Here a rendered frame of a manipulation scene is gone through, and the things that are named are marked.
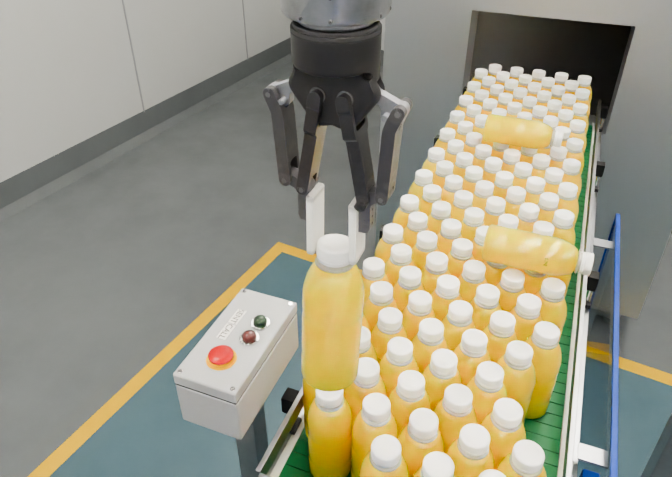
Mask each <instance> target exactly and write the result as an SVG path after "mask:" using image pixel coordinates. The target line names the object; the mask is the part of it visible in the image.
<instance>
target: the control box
mask: <svg viewBox="0 0 672 477"><path fill-rule="evenodd" d="M243 310H244V311H243ZM239 311H241V312H239ZM237 312H239V313H242V312H243V314H242V315H241V314H239V313H237ZM296 312H297V304H296V303H295V302H291V301H288V300H284V299H280V298H277V297H273V296H269V295H266V294H262V293H258V292H255V291H251V290H247V289H244V288H242V289H241V290H240V291H239V293H238V294H237V295H236V296H235V298H234V299H233V300H232V301H231V303H230V304H229V305H228V306H227V308H226V309H225V310H224V311H223V313H222V314H221V315H220V316H219V317H218V319H217V320H216V321H215V322H214V324H213V325H212V326H211V327H210V329H209V330H208V331H207V332H206V334H205V335H204V336H203V337H202V339H201V340H200V341H199V342H198V343H197V345H196V346H195V347H194V348H193V350H192V351H191V352H190V353H189V355H188V356H187V357H186V358H185V360H184V361H183V362H182V363H181V365H180V366H179V367H178V368H177V369H176V371H175V372H174V373H173V377H174V381H175V383H176V389H177V393H178V398H179V402H180V407H181V411H182V416H183V419H184V420H187V421H189V422H192V423H195V424H198V425H200V426H203V427H206V428H209V429H212V430H214V431H217V432H220V433H223V434H225V435H228V436H231V437H234V438H237V439H242V438H243V436H244V435H245V433H246V432H247V430H248V428H249V427H250V425H251V423H252V422H253V420H254V418H255V417H256V415H257V414H258V412H259V410H260V409H261V407H262V405H263V404H264V402H265V401H266V399H267V397H268V396H269V394H270V392H271V391H272V389H273V387H274V386H275V384H276V383H277V381H278V379H279V378H280V376H281V374H282V373H283V371H284V369H285V368H286V366H287V365H288V363H289V361H290V360H291V358H292V356H293V355H294V353H295V352H296V350H297V348H298V326H297V314H296ZM236 313H237V314H236ZM238 314H239V315H238ZM236 315H238V316H236ZM257 315H264V316H266V318H267V324H266V325H265V326H263V327H256V326H254V324H253V319H254V317H255V316H257ZM239 316H241V317H239ZM235 317H237V318H235ZM233 318H235V319H233ZM237 319H238V320H237ZM231 320H232V321H231ZM233 321H237V322H236V323H235V322H233ZM234 323H235V324H234ZM229 324H231V325H232V326H233V327H232V326H231V325H229ZM227 325H228V326H227ZM226 326H227V329H228V330H229V331H228V330H226V329H225V328H226ZM231 327H232V328H231ZM230 328H231V329H230ZM225 330H226V331H225ZM246 330H253V331H255V332H256V335H257V338H256V340H255V341H253V342H251V343H246V342H244V341H243V340H242V333H243V332H244V331H246ZM222 331H225V332H224V333H222ZM221 333H222V334H221ZM225 333H227V334H225ZM220 334H221V335H222V336H225V337H222V336H219V335H220ZM218 337H219V338H218ZM219 345H227V346H229V347H231V348H232V349H233V352H234V356H233V358H232V360H231V361H230V362H228V363H226V364H223V365H215V364H212V363H211V362H210V361H209V359H208V353H209V351H210V350H211V349H212V348H214V347H216V346H219Z"/></svg>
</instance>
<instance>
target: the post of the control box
mask: <svg viewBox="0 0 672 477"><path fill-rule="evenodd" d="M236 443H237V450H238V456H239V463H240V470H241V476H242V477H256V472H255V470H256V468H257V466H258V465H259V463H260V461H261V459H262V457H263V456H264V454H265V452H266V450H267V449H268V440H267V430H266V421H265V411H264V404H263V405H262V407H261V409H260V410H259V412H258V414H257V415H256V417H255V418H254V420H253V422H252V423H251V425H250V427H249V428H248V430H247V432H246V433H245V435H244V436H243V438H242V439H237V438H236Z"/></svg>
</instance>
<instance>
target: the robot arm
mask: <svg viewBox="0 0 672 477"><path fill-rule="evenodd" d="M280 8H281V11H282V13H283V14H284V15H285V16H286V17H287V18H289V19H291V20H293V21H292V22H291V24H290V38H291V60H292V63H293V70H292V73H291V74H290V76H289V79H287V80H282V79H277V80H275V81H274V82H273V83H271V84H270V85H269V86H267V87H266V88H265V89H264V90H263V97H264V99H265V101H266V103H267V105H268V108H269V110H270V112H271V118H272V127H273V135H274V143H275V152H276V160H277V169H278V177H279V182H280V183H281V184H282V185H284V186H287V185H290V186H292V187H294V188H295V189H296V191H297V192H298V209H299V210H298V214H299V217H300V219H302V220H306V232H307V254H310V255H313V254H314V253H315V252H316V246H317V241H318V239H319V238H321V237H322V236H324V184H323V183H319V182H318V183H317V184H316V185H315V183H316V182H317V180H318V179H319V178H320V177H318V172H319V166H320V161H321V156H322V150H323V145H324V139H325V134H326V128H327V126H328V125H333V126H335V127H337V128H340V129H341V132H342V138H343V140H344V141H345V142H346V146H347V152H348V158H349V164H350V169H351V175H352V181H353V186H354V192H355V197H354V199H353V200H352V202H351V203H350V204H349V206H348V214H349V264H351V265H356V263H357V262H358V260H359V259H360V257H361V255H362V254H363V252H364V250H365V233H366V234H368V233H369V231H370V229H371V228H372V226H373V224H374V214H375V204H378V205H381V206H383V205H385V204H386V203H387V202H388V200H389V198H390V197H391V195H392V194H393V192H394V190H395V184H396V176H397V168H398V161H399V153H400V145H401V137H402V130H403V123H404V121H405V119H406V117H407V115H408V114H409V112H410V110H411V108H412V105H413V104H412V101H411V100H410V99H409V98H407V97H404V98H402V99H401V100H400V99H398V98H397V97H395V96H393V95H391V94H390V93H388V92H386V91H385V86H384V83H383V81H382V79H381V75H380V64H381V41H382V23H381V22H380V21H379V20H382V19H384V18H385V17H386V16H387V15H388V14H389V13H390V11H391V9H392V0H280ZM294 95H295V96H296V98H297V99H298V101H299V102H300V104H301V105H302V107H303V108H304V110H305V111H306V115H305V121H304V127H303V132H304V140H303V146H302V152H301V158H300V161H299V151H298V140H297V130H296V119H295V109H294V103H293V100H294ZM376 104H378V105H379V106H380V108H381V114H380V115H381V120H382V121H383V122H385V124H384V127H383V130H382V135H381V144H380V153H379V162H378V172H377V181H376V183H375V177H374V171H373V164H372V158H371V151H370V145H369V138H368V131H367V130H368V118H367V114H368V113H369V112H370V111H371V110H372V109H373V108H374V106H375V105H376ZM317 177H318V178H317Z"/></svg>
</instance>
